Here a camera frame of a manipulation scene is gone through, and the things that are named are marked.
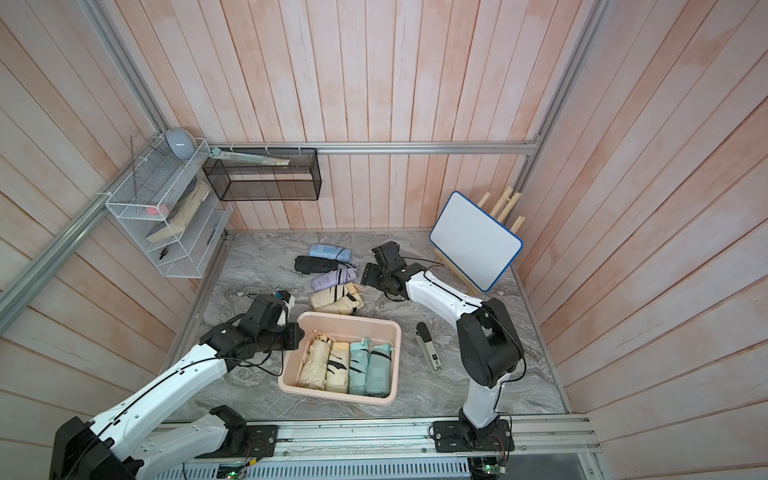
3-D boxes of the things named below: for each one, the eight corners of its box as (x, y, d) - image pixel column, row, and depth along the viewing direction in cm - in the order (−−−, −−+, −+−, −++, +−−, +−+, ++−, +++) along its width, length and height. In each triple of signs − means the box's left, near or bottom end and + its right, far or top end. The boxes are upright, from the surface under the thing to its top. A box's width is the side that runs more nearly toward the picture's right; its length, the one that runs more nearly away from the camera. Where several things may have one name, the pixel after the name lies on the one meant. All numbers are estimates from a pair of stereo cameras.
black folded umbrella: (294, 275, 109) (292, 269, 106) (297, 261, 113) (295, 255, 111) (337, 275, 109) (336, 269, 106) (338, 261, 113) (337, 255, 111)
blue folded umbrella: (309, 258, 114) (307, 252, 111) (312, 248, 117) (311, 242, 114) (350, 262, 113) (349, 256, 110) (352, 252, 116) (352, 246, 113)
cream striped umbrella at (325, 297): (313, 313, 99) (311, 306, 96) (310, 301, 102) (307, 294, 99) (351, 300, 102) (350, 294, 99) (347, 289, 105) (346, 282, 102)
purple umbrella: (315, 296, 102) (313, 291, 100) (310, 284, 106) (308, 279, 103) (359, 280, 107) (358, 274, 104) (353, 269, 110) (353, 263, 107)
